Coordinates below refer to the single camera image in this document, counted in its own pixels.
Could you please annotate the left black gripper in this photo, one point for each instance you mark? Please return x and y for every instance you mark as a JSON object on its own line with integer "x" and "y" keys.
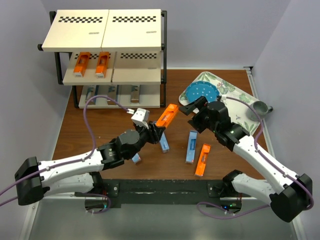
{"x": 154, "y": 132}

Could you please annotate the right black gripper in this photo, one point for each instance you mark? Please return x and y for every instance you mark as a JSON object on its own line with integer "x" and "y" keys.
{"x": 198, "y": 103}

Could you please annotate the orange toothpaste box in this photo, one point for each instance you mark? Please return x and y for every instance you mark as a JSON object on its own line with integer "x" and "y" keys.
{"x": 81, "y": 64}
{"x": 202, "y": 161}
{"x": 102, "y": 65}
{"x": 167, "y": 116}

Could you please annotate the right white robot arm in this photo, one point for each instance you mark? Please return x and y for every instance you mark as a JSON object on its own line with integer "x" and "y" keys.
{"x": 286, "y": 192}

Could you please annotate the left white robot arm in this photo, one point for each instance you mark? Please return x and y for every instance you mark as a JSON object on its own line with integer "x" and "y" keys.
{"x": 36, "y": 178}

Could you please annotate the beige three-tier shelf rack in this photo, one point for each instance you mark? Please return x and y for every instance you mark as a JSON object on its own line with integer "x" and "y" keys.
{"x": 136, "y": 40}

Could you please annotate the blue dotted plate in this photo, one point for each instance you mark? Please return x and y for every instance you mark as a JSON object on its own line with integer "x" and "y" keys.
{"x": 199, "y": 89}

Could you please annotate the blue toothpaste box centre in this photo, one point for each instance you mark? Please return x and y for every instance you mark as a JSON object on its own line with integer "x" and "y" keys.
{"x": 164, "y": 143}

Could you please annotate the blue toothpaste box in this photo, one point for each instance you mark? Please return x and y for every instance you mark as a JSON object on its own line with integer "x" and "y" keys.
{"x": 191, "y": 147}
{"x": 164, "y": 143}
{"x": 136, "y": 158}

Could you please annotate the blue toothpaste box right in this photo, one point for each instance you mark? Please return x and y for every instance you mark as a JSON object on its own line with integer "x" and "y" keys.
{"x": 191, "y": 147}

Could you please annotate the blue toothpaste box left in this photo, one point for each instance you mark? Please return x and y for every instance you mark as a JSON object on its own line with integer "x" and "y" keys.
{"x": 136, "y": 158}

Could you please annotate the floral rectangular serving tray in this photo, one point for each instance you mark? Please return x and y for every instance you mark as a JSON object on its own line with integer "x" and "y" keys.
{"x": 237, "y": 101}

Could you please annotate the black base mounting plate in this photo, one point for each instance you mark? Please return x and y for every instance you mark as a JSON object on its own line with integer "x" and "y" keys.
{"x": 165, "y": 191}

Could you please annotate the grey ceramic mug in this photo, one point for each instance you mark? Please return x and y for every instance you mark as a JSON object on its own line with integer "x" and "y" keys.
{"x": 261, "y": 108}

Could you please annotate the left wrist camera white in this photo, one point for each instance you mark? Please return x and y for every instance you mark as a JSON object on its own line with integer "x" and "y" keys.
{"x": 140, "y": 117}

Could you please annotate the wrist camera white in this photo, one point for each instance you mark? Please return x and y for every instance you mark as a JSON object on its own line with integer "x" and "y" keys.
{"x": 140, "y": 117}
{"x": 222, "y": 98}

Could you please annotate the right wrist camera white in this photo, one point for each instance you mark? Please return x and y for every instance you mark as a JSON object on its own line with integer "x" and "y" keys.
{"x": 222, "y": 98}

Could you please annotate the aluminium frame rail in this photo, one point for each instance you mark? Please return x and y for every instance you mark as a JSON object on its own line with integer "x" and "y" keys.
{"x": 63, "y": 217}

